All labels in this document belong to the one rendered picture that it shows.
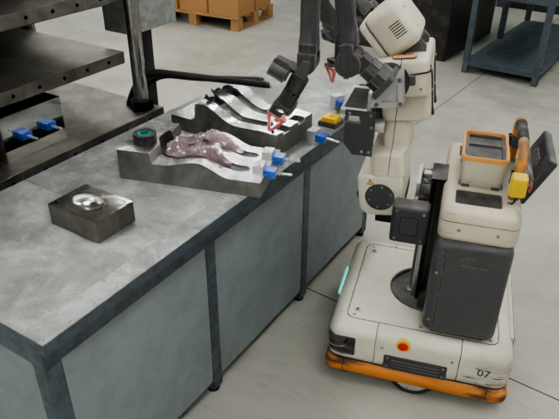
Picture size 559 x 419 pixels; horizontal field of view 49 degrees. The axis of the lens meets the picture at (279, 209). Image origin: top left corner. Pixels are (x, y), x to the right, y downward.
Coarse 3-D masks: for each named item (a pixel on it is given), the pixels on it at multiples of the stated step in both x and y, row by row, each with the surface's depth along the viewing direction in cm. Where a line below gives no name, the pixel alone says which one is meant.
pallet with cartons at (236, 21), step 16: (176, 0) 691; (192, 0) 681; (208, 0) 671; (224, 0) 662; (240, 0) 660; (256, 0) 689; (192, 16) 688; (208, 16) 677; (224, 16) 670; (240, 16) 668; (256, 16) 696; (272, 16) 729
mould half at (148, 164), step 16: (160, 128) 220; (176, 128) 222; (128, 144) 208; (160, 144) 210; (208, 144) 212; (240, 144) 219; (128, 160) 206; (144, 160) 204; (160, 160) 206; (176, 160) 205; (192, 160) 201; (208, 160) 202; (240, 160) 210; (272, 160) 211; (128, 176) 209; (144, 176) 208; (160, 176) 206; (176, 176) 204; (192, 176) 202; (208, 176) 201; (224, 176) 200; (240, 176) 201; (256, 176) 201; (224, 192) 202; (240, 192) 201; (256, 192) 199
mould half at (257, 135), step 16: (224, 96) 241; (256, 96) 249; (176, 112) 246; (192, 112) 246; (208, 112) 233; (224, 112) 234; (240, 112) 238; (256, 112) 240; (304, 112) 239; (192, 128) 242; (208, 128) 237; (224, 128) 233; (240, 128) 228; (256, 128) 226; (304, 128) 238; (256, 144) 227; (272, 144) 223; (288, 144) 230
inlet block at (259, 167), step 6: (258, 162) 204; (264, 162) 204; (252, 168) 202; (258, 168) 201; (264, 168) 202; (270, 168) 203; (276, 168) 203; (258, 174) 202; (264, 174) 202; (270, 174) 201; (276, 174) 202; (282, 174) 202; (288, 174) 202
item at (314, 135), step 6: (312, 126) 236; (312, 132) 233; (318, 132) 234; (324, 132) 235; (306, 138) 235; (312, 138) 234; (318, 138) 233; (324, 138) 232; (330, 138) 232; (312, 144) 235
